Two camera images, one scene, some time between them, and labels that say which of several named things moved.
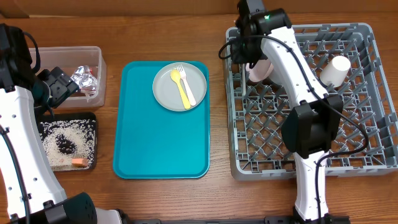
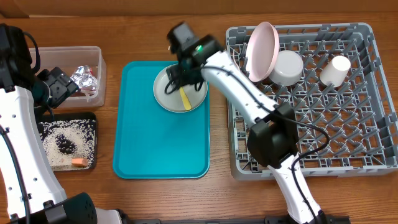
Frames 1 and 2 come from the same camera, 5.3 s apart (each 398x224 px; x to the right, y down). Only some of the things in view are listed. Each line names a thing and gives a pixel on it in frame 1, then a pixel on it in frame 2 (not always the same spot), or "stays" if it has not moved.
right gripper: x=239 y=57 to x=179 y=78
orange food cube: x=79 y=162 stays
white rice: x=64 y=140 stays
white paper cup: x=336 y=71 stays
